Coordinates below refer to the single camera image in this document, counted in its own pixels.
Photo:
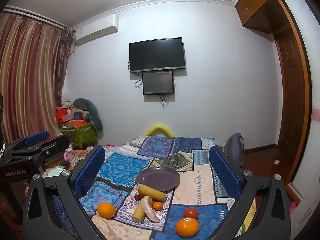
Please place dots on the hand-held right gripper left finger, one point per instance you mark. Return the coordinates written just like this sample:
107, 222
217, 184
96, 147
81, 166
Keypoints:
91, 170

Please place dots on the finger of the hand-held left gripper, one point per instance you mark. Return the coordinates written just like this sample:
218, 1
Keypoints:
37, 136
56, 143

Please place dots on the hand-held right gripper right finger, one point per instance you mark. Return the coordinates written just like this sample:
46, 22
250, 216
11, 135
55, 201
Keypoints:
222, 172

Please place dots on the large plain orange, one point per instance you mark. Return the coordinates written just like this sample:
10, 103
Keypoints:
106, 210

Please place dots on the red tomato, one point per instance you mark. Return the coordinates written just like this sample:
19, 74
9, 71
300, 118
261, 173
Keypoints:
190, 213

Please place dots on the purple plate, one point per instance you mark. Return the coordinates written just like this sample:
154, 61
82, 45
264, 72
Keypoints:
160, 177

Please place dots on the large orange with sticker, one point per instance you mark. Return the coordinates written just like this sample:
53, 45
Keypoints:
187, 227

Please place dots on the peeled pomelo segment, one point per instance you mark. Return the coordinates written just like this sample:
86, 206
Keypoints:
150, 212

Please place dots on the small tangerine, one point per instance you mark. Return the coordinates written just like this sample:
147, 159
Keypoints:
157, 206

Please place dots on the pink plush toy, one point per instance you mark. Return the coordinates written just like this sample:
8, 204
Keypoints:
70, 153

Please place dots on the blue patchwork blanket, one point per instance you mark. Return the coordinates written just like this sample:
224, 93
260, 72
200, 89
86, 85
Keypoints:
200, 180

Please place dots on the purple backpack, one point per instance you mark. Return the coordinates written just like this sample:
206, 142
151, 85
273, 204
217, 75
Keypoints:
233, 148

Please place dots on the red gift box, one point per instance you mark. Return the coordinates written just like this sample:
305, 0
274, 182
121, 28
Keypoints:
62, 116

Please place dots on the white bowl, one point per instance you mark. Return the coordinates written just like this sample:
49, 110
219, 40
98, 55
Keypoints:
55, 172

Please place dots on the orange flat box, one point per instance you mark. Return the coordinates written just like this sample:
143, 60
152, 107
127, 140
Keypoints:
78, 123

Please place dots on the peach yellow blanket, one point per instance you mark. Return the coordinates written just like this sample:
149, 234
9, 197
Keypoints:
248, 220

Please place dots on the striped brown curtain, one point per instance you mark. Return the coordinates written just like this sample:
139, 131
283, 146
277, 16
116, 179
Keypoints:
30, 80

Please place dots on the yellow foam noodle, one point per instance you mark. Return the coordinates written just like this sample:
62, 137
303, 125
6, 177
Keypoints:
160, 129

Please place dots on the pink slipper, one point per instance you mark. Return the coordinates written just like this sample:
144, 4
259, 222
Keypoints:
292, 206

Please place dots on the brown wooden door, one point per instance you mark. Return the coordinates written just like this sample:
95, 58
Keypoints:
291, 100

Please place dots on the white sliding wardrobe door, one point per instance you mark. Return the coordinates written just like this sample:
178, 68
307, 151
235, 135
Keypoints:
310, 105

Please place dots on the white air conditioner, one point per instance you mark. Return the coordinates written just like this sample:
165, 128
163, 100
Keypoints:
96, 28

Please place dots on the wooden overhead cabinet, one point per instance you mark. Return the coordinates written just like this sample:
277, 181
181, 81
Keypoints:
257, 7

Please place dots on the small black wall monitor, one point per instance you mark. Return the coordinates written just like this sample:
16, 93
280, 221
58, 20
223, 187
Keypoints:
158, 82

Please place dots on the white curtain rail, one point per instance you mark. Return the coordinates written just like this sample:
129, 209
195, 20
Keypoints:
37, 17

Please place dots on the black wall television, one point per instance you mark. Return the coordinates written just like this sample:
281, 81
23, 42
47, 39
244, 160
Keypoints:
157, 55

